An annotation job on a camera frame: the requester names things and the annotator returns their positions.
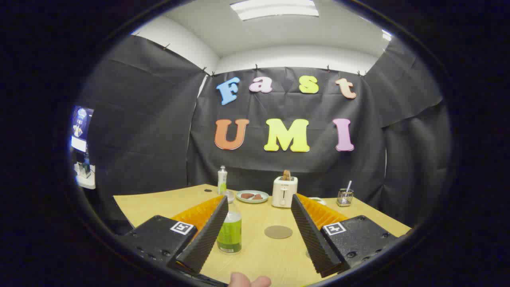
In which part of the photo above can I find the pale green plate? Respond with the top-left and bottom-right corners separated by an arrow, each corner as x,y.
236,190 -> 269,204

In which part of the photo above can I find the black backdrop cloth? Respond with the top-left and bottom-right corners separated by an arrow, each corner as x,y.
78,35 -> 453,236

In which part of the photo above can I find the green juice bottle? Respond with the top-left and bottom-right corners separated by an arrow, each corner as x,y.
216,190 -> 243,255

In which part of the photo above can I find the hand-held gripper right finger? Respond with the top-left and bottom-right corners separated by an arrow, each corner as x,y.
290,193 -> 401,279

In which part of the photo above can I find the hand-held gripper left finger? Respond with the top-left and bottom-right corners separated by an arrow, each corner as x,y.
116,195 -> 230,275

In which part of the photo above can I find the computer monitor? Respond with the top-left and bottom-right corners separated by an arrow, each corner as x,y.
71,106 -> 94,153

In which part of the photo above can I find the wire mesh holder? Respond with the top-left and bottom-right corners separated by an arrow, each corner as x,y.
337,189 -> 354,207

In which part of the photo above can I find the round brown coaster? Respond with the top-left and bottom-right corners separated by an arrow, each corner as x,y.
264,225 -> 293,240

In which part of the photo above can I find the white toaster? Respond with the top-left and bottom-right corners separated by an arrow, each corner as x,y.
272,176 -> 298,208

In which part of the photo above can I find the white side desk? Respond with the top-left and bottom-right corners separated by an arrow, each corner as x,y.
74,161 -> 96,190

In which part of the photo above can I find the ceiling light panel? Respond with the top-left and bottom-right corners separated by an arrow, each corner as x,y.
230,0 -> 320,21

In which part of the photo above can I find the wooden table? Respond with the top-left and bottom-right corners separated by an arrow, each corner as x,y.
113,184 -> 412,287

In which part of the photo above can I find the small white green bottle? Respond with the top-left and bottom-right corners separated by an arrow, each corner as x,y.
218,165 -> 228,195

